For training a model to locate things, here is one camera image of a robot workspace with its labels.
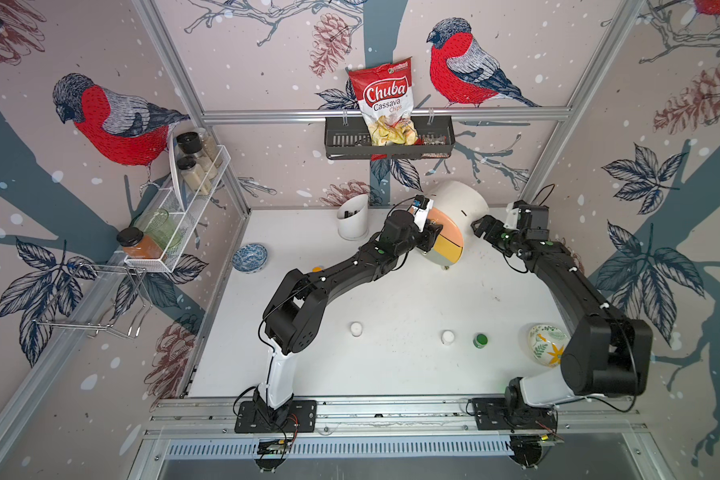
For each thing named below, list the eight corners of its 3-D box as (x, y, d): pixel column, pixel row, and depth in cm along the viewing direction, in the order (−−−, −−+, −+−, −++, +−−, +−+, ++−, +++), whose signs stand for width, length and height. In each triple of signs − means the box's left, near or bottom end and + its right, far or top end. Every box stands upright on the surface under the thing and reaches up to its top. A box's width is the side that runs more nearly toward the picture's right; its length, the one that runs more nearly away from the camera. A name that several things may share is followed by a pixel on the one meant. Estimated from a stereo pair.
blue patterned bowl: (232, 278, 103) (227, 270, 99) (241, 251, 110) (237, 243, 107) (264, 278, 103) (260, 270, 99) (272, 251, 110) (268, 243, 107)
